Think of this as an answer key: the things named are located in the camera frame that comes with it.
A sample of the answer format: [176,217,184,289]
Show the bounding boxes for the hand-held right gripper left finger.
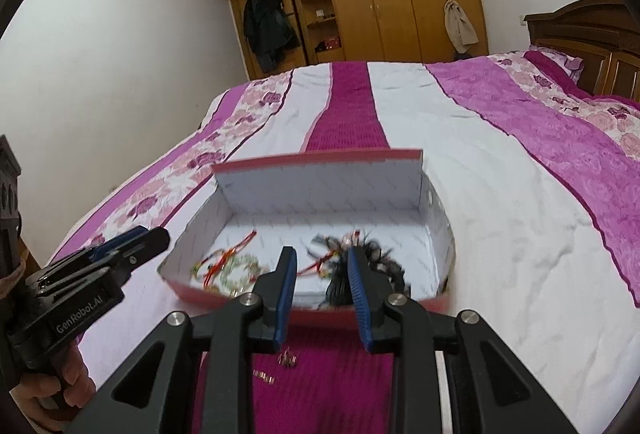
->
[65,246,298,434]

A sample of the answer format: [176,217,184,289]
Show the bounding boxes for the pink bead bracelet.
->
[220,259,268,297]

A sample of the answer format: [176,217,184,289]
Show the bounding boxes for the person's left hand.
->
[10,344,97,432]

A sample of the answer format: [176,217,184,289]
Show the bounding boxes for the pink cardboard box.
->
[157,148,457,327]

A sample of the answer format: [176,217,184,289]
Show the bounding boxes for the red multicoloured cord bracelet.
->
[191,234,257,282]

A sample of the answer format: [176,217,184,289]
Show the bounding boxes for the beige hanging coat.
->
[444,0,479,55]

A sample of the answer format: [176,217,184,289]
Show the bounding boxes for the black feather hair clip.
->
[310,231,413,307]

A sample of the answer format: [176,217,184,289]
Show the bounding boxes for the dark wooden headboard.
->
[524,0,640,102]

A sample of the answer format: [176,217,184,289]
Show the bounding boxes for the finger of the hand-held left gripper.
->
[82,226,151,265]
[107,227,171,275]

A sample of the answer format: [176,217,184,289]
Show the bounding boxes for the purple floral pillow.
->
[522,46,585,82]

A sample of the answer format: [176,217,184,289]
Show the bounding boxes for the dark hanging jackets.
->
[243,0,301,72]

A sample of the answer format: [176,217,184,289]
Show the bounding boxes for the red cord with green pendant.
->
[297,234,351,277]

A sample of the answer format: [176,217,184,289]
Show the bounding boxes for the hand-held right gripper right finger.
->
[347,245,581,434]

